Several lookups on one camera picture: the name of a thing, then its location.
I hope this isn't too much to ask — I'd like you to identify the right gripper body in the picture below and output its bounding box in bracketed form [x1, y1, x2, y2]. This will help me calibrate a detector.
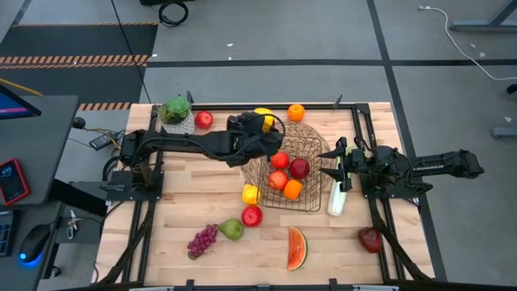
[342, 148, 375, 182]

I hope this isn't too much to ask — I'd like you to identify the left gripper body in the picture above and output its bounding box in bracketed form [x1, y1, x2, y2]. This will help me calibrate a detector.
[220, 129, 284, 167]

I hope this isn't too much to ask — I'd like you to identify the red tomato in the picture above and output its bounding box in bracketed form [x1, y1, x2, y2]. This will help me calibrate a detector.
[270, 151, 291, 171]

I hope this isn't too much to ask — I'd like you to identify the red apple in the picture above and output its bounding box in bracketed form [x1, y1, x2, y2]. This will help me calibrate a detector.
[194, 110, 214, 130]
[241, 205, 264, 228]

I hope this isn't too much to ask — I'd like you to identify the red orange peach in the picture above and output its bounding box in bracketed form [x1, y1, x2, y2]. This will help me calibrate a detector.
[267, 170, 289, 192]

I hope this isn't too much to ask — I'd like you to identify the orange bell pepper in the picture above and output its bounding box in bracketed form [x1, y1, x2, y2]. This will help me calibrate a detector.
[282, 179, 304, 201]

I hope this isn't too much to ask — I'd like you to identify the green pear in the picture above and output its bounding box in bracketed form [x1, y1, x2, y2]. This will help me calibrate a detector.
[217, 217, 245, 242]

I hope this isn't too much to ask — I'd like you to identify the pale green celery stalk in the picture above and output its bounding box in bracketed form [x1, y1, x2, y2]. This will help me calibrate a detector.
[326, 144, 359, 218]

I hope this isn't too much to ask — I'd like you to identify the round woven placemat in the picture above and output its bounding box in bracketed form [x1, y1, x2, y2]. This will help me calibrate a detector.
[241, 120, 333, 203]

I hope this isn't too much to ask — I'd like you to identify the round orange fruit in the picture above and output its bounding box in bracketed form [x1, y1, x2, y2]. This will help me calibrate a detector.
[287, 103, 306, 123]

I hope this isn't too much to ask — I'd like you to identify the succulent in white patterned pot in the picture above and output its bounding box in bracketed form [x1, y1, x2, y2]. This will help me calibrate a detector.
[158, 95, 197, 136]

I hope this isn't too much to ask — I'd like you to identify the dark red bell pepper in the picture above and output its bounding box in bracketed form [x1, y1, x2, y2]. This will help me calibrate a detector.
[357, 226, 383, 255]

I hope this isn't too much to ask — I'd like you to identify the watermelon slice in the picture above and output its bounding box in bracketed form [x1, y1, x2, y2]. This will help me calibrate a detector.
[287, 226, 309, 272]

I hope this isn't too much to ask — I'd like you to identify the purple grape bunch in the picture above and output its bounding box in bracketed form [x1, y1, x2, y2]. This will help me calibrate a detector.
[186, 223, 219, 260]

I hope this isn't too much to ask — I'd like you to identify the black power adapter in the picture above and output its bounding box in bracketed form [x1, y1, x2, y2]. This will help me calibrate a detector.
[88, 132, 117, 152]

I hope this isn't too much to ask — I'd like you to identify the grey metal foot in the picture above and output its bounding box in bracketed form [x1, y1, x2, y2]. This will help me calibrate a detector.
[491, 127, 517, 141]

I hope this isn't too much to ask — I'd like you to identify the black hazard-striped floor mat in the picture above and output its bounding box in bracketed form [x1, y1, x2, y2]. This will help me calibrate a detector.
[0, 22, 159, 112]

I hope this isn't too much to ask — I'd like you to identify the grey desk leg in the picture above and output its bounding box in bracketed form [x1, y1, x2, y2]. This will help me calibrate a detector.
[448, 0, 517, 33]

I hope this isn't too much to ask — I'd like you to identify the silver carabiner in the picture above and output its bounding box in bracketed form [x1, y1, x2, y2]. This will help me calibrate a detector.
[65, 209, 81, 241]

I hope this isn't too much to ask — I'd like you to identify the computer monitor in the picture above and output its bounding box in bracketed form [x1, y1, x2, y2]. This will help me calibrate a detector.
[0, 82, 43, 121]

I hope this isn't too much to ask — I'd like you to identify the red tablet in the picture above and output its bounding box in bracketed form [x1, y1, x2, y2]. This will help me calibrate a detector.
[0, 157, 32, 207]

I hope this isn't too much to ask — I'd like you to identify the black computer mouse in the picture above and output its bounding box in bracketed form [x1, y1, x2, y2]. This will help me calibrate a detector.
[19, 223, 52, 268]

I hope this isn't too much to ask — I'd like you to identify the black keyboard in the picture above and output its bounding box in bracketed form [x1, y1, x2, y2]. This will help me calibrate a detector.
[0, 209, 17, 259]

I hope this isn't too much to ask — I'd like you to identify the black aluminium rig frame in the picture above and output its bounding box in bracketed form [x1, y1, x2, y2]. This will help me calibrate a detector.
[92, 91, 437, 291]

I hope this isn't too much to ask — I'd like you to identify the thin black floor cable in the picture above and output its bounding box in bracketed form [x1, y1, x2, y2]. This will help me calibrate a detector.
[109, 0, 153, 107]

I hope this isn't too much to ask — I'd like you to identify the black cable coil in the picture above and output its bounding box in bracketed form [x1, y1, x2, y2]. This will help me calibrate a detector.
[158, 0, 190, 28]

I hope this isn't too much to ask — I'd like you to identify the white cable with plug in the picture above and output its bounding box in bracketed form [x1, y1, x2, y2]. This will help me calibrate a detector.
[418, 4, 517, 82]

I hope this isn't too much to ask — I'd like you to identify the yellow cable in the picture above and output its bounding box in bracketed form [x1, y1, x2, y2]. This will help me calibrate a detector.
[0, 77, 44, 98]

